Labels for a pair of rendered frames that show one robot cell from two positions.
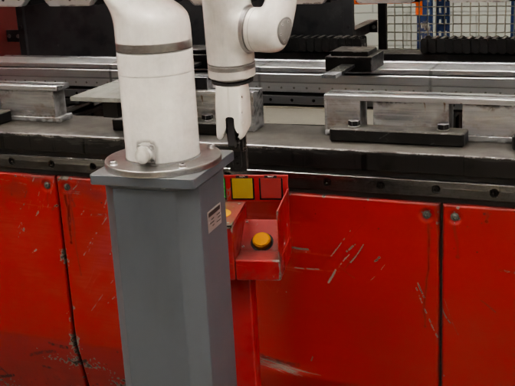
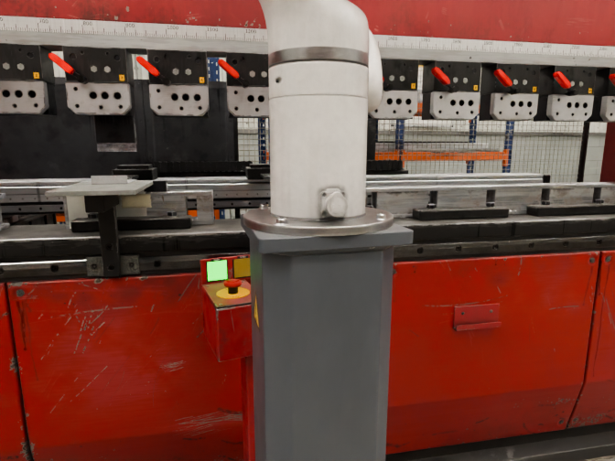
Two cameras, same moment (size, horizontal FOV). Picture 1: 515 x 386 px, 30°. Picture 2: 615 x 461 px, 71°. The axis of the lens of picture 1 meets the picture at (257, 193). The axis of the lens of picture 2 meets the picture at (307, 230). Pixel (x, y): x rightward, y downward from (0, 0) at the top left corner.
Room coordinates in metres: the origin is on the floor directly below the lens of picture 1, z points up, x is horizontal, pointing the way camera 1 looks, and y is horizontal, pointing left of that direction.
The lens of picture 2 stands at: (1.07, 0.47, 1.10)
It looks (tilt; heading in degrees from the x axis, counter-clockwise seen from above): 11 degrees down; 325
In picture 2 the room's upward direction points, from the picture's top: straight up
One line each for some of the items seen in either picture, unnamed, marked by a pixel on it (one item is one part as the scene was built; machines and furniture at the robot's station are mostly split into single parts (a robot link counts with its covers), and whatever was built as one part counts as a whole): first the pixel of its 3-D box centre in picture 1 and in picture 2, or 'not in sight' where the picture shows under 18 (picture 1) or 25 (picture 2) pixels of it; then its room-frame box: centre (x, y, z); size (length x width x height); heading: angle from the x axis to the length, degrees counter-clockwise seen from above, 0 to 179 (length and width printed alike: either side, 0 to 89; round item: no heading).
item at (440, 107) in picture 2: not in sight; (450, 91); (1.96, -0.68, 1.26); 0.15 x 0.09 x 0.17; 66
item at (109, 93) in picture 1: (133, 88); (106, 187); (2.22, 0.27, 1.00); 0.26 x 0.18 x 0.01; 156
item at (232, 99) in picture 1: (234, 103); not in sight; (1.70, 0.03, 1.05); 0.10 x 0.07 x 0.11; 169
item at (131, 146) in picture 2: not in sight; (115, 134); (2.36, 0.21, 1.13); 0.10 x 0.02 x 0.10; 66
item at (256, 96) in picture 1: (185, 106); (143, 208); (2.33, 0.16, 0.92); 0.39 x 0.06 x 0.10; 66
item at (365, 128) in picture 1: (398, 135); not in sight; (2.06, -0.32, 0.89); 0.30 x 0.05 x 0.03; 66
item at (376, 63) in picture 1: (345, 63); (265, 172); (2.33, -0.23, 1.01); 0.26 x 0.12 x 0.05; 156
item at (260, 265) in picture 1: (237, 226); (253, 301); (1.91, 0.05, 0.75); 0.20 x 0.16 x 0.18; 79
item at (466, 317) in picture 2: not in sight; (478, 316); (1.80, -0.66, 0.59); 0.15 x 0.02 x 0.07; 66
